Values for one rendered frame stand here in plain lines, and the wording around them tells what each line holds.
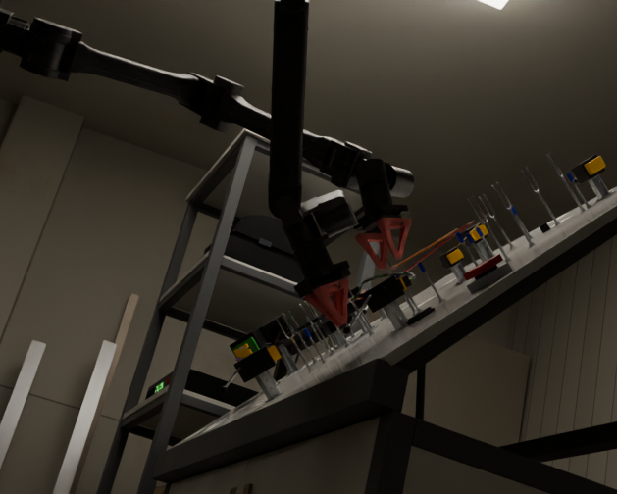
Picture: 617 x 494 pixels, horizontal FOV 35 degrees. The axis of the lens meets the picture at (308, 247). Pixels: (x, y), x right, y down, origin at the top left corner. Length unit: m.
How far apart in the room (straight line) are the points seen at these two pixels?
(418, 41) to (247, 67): 0.75
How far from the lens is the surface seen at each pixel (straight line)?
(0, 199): 4.57
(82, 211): 4.69
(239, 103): 2.10
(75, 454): 4.12
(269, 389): 1.97
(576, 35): 3.51
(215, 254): 2.71
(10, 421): 4.16
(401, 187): 1.92
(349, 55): 3.78
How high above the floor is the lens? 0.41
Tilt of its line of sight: 24 degrees up
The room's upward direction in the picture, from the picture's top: 14 degrees clockwise
